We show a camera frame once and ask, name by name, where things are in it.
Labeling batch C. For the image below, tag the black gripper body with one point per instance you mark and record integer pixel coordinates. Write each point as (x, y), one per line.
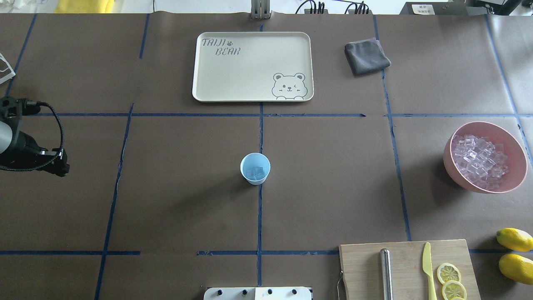
(21, 144)

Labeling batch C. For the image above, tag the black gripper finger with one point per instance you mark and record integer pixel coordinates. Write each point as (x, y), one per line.
(59, 168)

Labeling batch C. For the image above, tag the clear ice cube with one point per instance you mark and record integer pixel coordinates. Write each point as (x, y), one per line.
(250, 173)
(260, 173)

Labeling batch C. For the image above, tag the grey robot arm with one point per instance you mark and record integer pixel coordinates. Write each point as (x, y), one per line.
(6, 133)

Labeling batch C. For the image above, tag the light blue plastic cup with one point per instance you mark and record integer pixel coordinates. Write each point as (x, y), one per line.
(255, 159)

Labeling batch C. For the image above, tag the pink bowl of ice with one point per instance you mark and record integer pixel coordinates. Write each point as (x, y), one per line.
(485, 158)

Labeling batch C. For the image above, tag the yellow folded cloth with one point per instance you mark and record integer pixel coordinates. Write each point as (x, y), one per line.
(84, 6)

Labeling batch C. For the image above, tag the cream bear tray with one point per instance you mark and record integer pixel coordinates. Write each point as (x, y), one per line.
(235, 67)

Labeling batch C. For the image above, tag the black power strip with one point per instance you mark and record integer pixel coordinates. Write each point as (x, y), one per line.
(336, 11)

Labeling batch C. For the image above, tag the wooden cutting board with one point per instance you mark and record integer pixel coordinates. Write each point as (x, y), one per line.
(361, 266)

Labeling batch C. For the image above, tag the grey folded cloth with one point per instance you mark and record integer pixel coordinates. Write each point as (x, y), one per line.
(366, 56)

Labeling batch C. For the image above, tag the yellow plastic knife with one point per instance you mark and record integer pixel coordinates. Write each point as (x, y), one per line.
(426, 265)

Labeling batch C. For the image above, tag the lemon slices row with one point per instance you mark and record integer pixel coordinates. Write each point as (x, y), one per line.
(450, 278)

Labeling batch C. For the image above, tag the whole lemon far side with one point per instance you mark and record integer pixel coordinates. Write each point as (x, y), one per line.
(515, 239)

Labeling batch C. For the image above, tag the whole lemon near bowl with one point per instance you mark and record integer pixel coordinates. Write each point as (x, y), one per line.
(517, 268)

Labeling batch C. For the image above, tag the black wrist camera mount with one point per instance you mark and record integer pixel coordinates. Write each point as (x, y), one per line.
(16, 107)

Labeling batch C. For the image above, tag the white wire cup rack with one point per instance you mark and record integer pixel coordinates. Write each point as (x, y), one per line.
(6, 70)

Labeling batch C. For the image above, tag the aluminium frame post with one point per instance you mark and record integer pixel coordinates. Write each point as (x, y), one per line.
(260, 9)

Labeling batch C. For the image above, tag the steel handled knife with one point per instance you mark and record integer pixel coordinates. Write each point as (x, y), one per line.
(386, 275)

